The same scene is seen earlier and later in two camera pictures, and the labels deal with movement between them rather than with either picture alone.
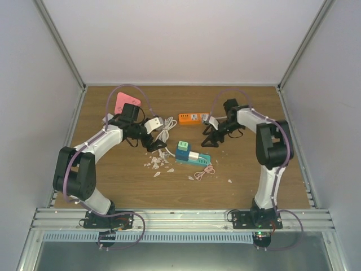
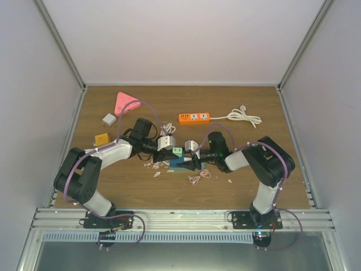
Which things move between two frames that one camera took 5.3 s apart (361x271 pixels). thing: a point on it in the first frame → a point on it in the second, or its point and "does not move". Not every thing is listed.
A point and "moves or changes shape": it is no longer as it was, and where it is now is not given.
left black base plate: x=91 y=221 does not move
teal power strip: x=204 y=160 moves or changes shape
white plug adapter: x=109 y=116 does not move
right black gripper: x=213 y=140 → x=191 y=164
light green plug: x=183 y=145 → x=177 y=151
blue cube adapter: x=183 y=155 → x=174 y=161
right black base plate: x=243 y=220 does not move
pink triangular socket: x=122 y=99 does not move
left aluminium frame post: x=44 y=12 does not move
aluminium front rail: x=72 y=220 does not move
